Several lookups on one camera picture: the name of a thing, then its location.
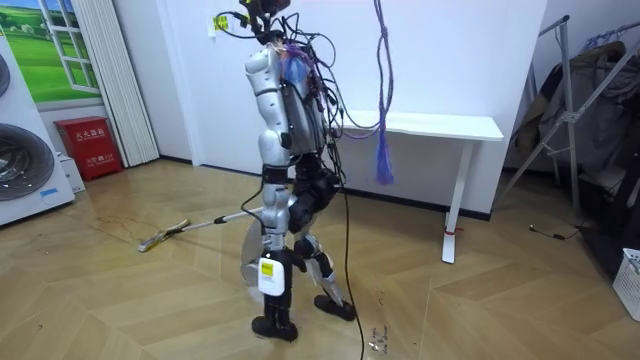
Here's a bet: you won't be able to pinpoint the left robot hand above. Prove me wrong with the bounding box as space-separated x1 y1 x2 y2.
257 248 308 322

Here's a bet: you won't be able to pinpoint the mop with silver pole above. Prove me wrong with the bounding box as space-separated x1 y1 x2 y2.
137 206 264 254

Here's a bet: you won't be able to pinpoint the robot legs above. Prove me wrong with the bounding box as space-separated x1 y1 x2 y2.
239 152 358 344

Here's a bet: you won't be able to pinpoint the robot body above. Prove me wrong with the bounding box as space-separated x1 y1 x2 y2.
213 0 350 174

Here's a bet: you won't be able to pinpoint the red fire equipment box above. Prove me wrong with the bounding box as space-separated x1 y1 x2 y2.
53 115 125 183

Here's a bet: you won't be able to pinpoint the small white box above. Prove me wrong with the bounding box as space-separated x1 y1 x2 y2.
56 151 87 195

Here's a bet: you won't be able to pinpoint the white desk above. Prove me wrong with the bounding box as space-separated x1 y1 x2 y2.
338 109 505 265

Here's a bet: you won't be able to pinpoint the white pleated curtain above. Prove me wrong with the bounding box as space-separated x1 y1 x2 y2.
71 0 161 169

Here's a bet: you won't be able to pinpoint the white washing machine tower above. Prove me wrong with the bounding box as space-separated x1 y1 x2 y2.
0 34 77 227

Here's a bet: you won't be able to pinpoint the grey metal clothes rack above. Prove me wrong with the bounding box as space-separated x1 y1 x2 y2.
493 14 640 217

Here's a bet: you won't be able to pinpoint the white plastic basket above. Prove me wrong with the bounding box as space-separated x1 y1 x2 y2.
611 247 640 323

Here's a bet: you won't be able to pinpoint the hanging brown jacket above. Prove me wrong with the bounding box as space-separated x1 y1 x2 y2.
514 40 640 194

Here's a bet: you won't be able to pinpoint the black floor cable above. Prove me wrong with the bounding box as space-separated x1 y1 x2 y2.
339 184 367 360

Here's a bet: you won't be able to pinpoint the cable bundle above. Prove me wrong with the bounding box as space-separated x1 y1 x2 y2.
372 0 397 187

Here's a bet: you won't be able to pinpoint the thin black cable with plug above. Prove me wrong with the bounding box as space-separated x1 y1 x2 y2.
528 223 585 242

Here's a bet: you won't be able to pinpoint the window landscape wall poster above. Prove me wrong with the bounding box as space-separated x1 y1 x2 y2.
0 0 102 105

